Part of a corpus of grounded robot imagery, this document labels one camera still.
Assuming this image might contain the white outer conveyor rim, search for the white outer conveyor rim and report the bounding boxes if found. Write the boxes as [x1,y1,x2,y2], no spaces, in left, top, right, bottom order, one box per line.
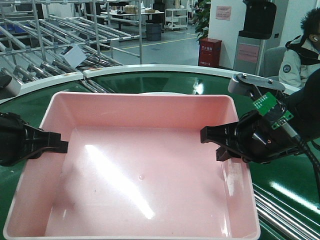
[0,63,301,105]

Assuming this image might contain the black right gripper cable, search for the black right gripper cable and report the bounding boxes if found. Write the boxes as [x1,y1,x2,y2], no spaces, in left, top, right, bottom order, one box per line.
[282,123,320,211]

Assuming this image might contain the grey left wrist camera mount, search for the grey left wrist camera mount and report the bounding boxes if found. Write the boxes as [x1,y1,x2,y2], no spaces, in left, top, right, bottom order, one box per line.
[0,75,22,100]

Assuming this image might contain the person in white jacket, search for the person in white jacket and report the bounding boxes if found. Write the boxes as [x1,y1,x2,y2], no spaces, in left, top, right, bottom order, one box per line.
[278,7,320,89]

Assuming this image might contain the white wire shelf cart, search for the white wire shelf cart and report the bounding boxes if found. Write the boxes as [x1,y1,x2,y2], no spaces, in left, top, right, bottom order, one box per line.
[164,8,188,31]

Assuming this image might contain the green potted plant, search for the green potted plant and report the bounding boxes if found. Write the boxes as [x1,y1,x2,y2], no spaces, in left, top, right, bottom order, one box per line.
[193,0,212,41]

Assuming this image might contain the green circuit board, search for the green circuit board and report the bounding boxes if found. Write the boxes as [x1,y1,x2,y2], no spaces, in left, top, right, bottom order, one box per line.
[253,92,294,130]

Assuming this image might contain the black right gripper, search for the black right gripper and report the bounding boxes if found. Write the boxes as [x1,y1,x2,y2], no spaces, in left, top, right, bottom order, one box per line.
[200,106,304,163]

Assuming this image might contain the pink plastic bin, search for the pink plastic bin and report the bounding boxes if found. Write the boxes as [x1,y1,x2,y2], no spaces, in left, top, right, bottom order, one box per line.
[3,92,260,240]

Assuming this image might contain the grey fabric chair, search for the grey fabric chair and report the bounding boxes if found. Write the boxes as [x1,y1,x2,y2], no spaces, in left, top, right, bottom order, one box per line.
[262,46,287,81]

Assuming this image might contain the dark grey stacked crates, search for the dark grey stacked crates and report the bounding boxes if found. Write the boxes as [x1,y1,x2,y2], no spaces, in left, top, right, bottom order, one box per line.
[146,20,162,41]

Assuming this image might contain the black and grey kiosk stand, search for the black and grey kiosk stand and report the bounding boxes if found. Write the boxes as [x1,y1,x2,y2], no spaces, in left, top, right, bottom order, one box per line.
[233,0,277,75]

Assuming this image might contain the pink wall notice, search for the pink wall notice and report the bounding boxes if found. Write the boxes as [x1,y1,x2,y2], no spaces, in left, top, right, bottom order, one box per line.
[215,6,232,21]

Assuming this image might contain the green circular conveyor belt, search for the green circular conveyor belt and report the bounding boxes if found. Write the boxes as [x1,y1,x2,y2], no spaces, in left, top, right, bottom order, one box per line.
[0,71,320,240]

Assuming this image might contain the white box on rack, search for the white box on rack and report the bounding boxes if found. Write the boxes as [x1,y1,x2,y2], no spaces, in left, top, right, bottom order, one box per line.
[59,43,87,68]

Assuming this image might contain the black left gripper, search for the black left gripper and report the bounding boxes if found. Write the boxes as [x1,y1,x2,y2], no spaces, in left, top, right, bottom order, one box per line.
[0,112,69,167]

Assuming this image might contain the metal roller rack shelf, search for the metal roller rack shelf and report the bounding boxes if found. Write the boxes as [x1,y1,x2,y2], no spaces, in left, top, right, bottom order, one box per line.
[0,0,142,82]

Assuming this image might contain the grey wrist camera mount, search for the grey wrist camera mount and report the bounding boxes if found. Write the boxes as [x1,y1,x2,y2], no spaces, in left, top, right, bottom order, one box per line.
[227,73,286,100]
[0,75,22,100]

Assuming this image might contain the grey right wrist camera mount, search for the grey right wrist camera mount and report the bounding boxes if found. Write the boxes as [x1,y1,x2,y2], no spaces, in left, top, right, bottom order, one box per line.
[227,73,286,100]

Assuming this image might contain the steel transfer rollers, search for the steel transfer rollers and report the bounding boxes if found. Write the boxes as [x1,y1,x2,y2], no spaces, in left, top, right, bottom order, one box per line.
[253,184,320,240]

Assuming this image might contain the red fire extinguisher box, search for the red fire extinguisher box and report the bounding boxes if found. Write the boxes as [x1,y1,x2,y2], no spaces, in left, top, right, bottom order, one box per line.
[198,37,222,68]

